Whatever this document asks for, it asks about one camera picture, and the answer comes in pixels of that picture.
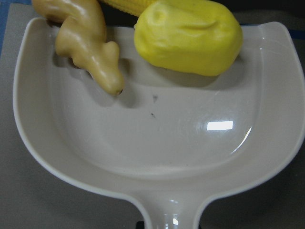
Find yellow toy corn cob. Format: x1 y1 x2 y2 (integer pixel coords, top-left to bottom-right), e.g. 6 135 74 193
101 0 155 17

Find yellow toy potato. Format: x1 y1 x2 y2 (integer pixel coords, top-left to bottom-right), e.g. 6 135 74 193
134 0 244 76

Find beige plastic dustpan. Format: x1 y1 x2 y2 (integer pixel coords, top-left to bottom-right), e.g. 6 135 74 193
13 18 305 229

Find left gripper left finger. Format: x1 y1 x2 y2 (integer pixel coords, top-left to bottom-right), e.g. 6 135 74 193
136 221 144 229

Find tan toy ginger root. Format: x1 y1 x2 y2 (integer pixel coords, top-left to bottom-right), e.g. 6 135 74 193
32 0 124 95

